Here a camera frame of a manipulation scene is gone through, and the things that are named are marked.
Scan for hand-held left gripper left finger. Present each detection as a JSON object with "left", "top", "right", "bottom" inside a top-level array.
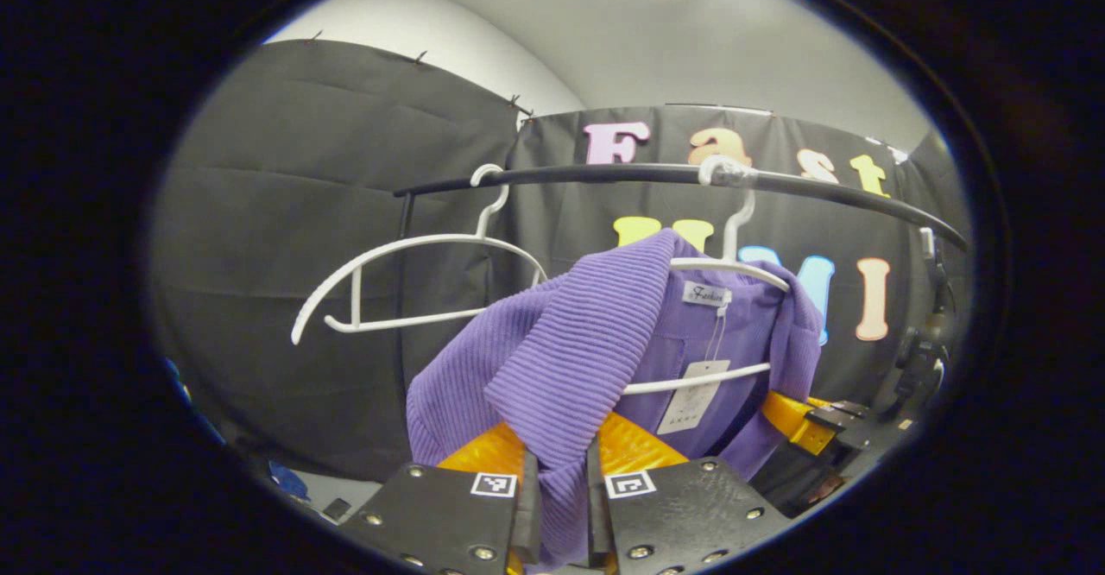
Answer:
[{"left": 338, "top": 422, "right": 543, "bottom": 575}]

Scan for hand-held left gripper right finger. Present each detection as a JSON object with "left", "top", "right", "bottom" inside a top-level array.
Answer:
[{"left": 587, "top": 411, "right": 791, "bottom": 575}]

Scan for purple ribbed jacket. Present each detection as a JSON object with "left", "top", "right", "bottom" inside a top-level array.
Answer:
[{"left": 406, "top": 228, "right": 825, "bottom": 572}]

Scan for white hanger with taped hook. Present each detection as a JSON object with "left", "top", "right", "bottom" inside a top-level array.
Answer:
[{"left": 622, "top": 154, "right": 792, "bottom": 396}]

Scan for white plastic hanger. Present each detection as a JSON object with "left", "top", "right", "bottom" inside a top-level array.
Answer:
[{"left": 291, "top": 163, "right": 550, "bottom": 347}]

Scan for black metal clothes rack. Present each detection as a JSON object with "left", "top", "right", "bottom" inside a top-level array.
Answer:
[{"left": 393, "top": 163, "right": 969, "bottom": 390}]

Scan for blue object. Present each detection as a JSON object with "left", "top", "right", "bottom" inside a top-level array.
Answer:
[{"left": 268, "top": 461, "right": 312, "bottom": 502}]

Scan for black backdrop cloth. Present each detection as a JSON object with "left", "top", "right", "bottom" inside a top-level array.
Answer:
[{"left": 148, "top": 38, "right": 972, "bottom": 485}]

